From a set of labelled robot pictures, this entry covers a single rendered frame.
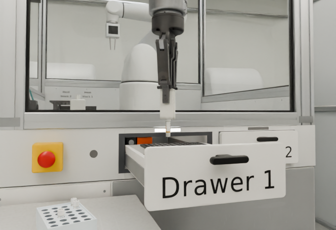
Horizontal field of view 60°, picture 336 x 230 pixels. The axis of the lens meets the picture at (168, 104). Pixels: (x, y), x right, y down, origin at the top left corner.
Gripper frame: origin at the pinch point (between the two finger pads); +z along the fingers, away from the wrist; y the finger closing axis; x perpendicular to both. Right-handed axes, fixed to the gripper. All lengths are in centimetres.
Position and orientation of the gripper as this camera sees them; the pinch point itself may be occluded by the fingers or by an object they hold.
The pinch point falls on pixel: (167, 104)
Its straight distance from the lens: 66.7
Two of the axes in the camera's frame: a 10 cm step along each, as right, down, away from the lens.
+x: -9.7, 0.0, 2.3
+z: 0.0, 10.0, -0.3
